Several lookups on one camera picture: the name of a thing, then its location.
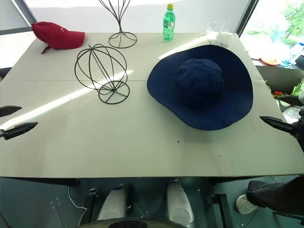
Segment red baseball cap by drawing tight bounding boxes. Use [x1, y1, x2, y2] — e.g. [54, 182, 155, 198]
[31, 21, 86, 54]

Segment green plastic bottle yellow cap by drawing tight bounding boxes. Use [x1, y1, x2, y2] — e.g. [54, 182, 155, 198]
[162, 3, 177, 41]

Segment white robot leg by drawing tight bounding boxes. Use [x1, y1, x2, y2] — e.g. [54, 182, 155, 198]
[166, 180, 195, 225]
[96, 183, 133, 221]

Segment person's dark trouser leg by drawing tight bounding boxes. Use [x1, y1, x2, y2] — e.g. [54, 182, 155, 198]
[246, 175, 304, 217]

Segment black table frame bracket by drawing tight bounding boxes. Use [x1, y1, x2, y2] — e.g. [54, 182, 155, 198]
[83, 188, 98, 224]
[206, 193, 235, 228]

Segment thin white cable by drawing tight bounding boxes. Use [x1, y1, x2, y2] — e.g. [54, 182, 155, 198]
[68, 186, 87, 216]

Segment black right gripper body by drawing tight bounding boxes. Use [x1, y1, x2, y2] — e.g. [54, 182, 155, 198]
[292, 108, 304, 140]

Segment black wire globe hat stand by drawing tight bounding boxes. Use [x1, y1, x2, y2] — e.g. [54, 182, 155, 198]
[75, 44, 130, 105]

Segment clear glass container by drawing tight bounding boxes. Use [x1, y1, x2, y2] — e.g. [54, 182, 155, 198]
[206, 22, 235, 39]

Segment white robot left leg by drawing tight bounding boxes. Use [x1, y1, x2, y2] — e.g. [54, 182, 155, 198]
[96, 183, 133, 221]

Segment navy blue wide-brim hat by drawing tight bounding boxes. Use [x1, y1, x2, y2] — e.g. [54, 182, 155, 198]
[147, 45, 254, 131]

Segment tall brown wire hat stand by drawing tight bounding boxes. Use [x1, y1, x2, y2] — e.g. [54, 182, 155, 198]
[98, 0, 138, 49]

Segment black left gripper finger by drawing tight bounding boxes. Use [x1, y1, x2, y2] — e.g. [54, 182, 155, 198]
[0, 105, 22, 117]
[0, 122, 38, 141]

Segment white robot right leg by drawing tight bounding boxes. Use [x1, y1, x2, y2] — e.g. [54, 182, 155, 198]
[166, 180, 195, 225]

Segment person's white shoe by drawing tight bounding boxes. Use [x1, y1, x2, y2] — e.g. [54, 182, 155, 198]
[236, 194, 258, 214]

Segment orange plate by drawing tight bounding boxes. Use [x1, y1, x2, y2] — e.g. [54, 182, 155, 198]
[260, 57, 281, 66]

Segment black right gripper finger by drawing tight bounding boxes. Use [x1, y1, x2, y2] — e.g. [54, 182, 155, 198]
[260, 116, 295, 137]
[276, 94, 304, 107]

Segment green plant leaves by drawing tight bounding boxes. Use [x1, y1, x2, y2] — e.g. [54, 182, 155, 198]
[291, 79, 304, 96]

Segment small silver patterned object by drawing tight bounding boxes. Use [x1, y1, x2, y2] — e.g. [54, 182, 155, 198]
[209, 40, 229, 48]

